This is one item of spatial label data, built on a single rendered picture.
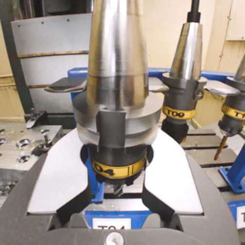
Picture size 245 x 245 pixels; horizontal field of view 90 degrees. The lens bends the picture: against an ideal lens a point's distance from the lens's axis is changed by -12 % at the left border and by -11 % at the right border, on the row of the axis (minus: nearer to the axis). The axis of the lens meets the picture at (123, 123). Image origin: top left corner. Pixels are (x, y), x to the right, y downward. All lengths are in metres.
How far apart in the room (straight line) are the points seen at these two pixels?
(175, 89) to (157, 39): 1.00
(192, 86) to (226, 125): 0.11
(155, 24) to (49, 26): 0.72
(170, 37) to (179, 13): 0.17
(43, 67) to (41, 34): 0.16
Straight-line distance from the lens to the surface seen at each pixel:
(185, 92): 0.20
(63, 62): 0.81
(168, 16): 1.22
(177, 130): 0.23
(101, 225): 0.34
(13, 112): 1.65
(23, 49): 0.90
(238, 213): 0.44
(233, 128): 0.28
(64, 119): 0.95
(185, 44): 0.20
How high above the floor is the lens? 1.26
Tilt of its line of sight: 30 degrees down
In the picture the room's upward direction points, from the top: 1 degrees clockwise
